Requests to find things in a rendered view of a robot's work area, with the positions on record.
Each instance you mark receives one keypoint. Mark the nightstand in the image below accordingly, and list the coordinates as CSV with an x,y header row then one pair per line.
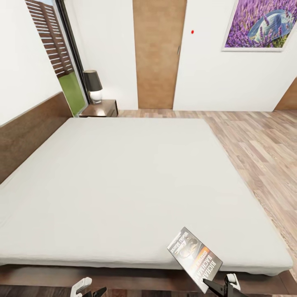
x,y
106,108

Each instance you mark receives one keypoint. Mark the painting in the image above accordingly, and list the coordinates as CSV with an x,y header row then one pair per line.
x,y
261,25

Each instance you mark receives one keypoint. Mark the bed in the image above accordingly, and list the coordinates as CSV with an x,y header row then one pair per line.
x,y
104,197

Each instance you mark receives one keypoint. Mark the hardback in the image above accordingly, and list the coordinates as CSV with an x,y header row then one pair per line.
x,y
195,258

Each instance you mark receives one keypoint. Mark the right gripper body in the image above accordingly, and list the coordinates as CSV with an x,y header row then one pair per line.
x,y
231,292

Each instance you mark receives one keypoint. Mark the table lamp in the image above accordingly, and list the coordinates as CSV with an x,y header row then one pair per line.
x,y
92,84

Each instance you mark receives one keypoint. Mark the sliding door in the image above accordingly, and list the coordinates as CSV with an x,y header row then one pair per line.
x,y
158,30
289,99

